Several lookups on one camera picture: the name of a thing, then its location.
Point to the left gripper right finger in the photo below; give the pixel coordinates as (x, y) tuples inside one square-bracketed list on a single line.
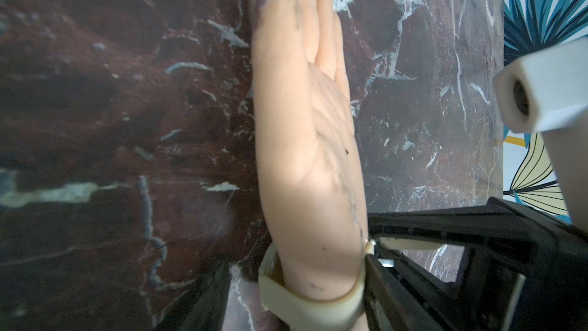
[(498, 266)]

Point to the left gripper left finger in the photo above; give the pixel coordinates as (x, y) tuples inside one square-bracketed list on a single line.
[(204, 305)]

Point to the cream wrist watch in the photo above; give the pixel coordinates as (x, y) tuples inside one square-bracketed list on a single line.
[(299, 313)]

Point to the mannequin hand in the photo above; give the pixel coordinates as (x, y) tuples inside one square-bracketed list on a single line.
[(309, 171)]

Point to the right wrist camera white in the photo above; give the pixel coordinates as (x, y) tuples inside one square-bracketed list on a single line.
[(544, 95)]

